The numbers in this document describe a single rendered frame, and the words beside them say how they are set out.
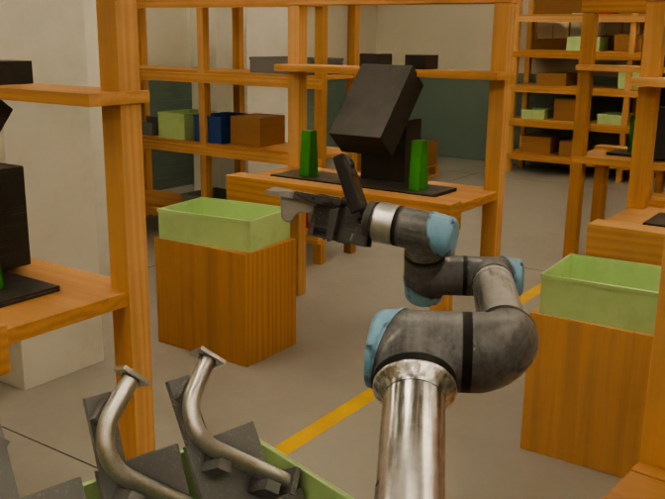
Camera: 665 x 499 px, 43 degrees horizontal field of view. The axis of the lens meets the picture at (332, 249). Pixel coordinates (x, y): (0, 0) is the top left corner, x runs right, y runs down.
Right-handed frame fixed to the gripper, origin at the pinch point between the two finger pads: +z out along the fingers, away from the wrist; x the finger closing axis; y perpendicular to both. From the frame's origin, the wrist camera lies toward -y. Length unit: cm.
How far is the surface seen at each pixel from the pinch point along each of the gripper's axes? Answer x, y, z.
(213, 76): 442, -72, 280
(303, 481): -9, 51, -19
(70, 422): 167, 124, 158
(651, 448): 34, 37, -76
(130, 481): -36, 49, -1
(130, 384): -34.1, 34.9, 4.0
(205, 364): -18.7, 32.4, -0.6
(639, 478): 28, 42, -75
